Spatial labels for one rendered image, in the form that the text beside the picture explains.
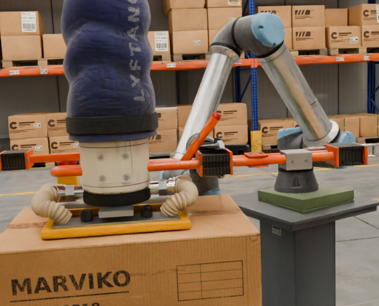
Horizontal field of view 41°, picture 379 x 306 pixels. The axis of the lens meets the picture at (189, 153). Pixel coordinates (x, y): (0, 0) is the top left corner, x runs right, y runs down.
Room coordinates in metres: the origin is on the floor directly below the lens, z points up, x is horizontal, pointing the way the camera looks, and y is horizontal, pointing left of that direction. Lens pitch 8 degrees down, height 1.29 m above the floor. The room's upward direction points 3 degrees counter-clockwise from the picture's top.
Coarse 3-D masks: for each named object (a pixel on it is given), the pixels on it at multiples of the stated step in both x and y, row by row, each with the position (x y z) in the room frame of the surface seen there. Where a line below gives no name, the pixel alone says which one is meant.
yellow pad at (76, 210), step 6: (144, 204) 1.32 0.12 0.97; (150, 204) 1.32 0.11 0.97; (156, 204) 1.32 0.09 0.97; (162, 204) 1.32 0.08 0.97; (72, 210) 1.30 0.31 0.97; (78, 210) 1.30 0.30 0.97; (96, 210) 1.30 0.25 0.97; (138, 210) 1.31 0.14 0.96; (156, 210) 1.32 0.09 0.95; (72, 216) 1.30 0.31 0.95
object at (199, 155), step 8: (200, 152) 1.26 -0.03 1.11; (208, 152) 1.33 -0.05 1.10; (216, 152) 1.33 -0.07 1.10; (224, 152) 1.32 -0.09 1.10; (232, 152) 1.25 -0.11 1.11; (200, 160) 1.24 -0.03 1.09; (208, 160) 1.24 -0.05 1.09; (216, 160) 1.24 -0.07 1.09; (224, 160) 1.24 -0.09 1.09; (232, 160) 1.25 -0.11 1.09; (200, 168) 1.24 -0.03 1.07; (208, 168) 1.24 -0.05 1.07; (216, 168) 1.24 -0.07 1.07; (224, 168) 1.24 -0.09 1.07; (232, 168) 1.25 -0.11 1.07; (200, 176) 1.24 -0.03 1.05
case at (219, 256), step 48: (0, 240) 1.12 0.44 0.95; (48, 240) 1.11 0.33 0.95; (96, 240) 1.09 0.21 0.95; (144, 240) 1.07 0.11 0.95; (192, 240) 1.08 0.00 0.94; (240, 240) 1.09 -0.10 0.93; (0, 288) 1.04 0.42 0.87; (48, 288) 1.05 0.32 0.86; (96, 288) 1.06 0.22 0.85; (144, 288) 1.07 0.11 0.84; (192, 288) 1.08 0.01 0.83; (240, 288) 1.09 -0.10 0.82
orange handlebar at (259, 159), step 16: (32, 160) 1.48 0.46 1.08; (48, 160) 1.49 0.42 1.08; (64, 160) 1.50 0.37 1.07; (160, 160) 1.29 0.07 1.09; (176, 160) 1.29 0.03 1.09; (192, 160) 1.26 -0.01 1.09; (240, 160) 1.27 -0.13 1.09; (256, 160) 1.27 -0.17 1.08; (272, 160) 1.27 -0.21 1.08; (320, 160) 1.29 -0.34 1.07; (64, 176) 1.22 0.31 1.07
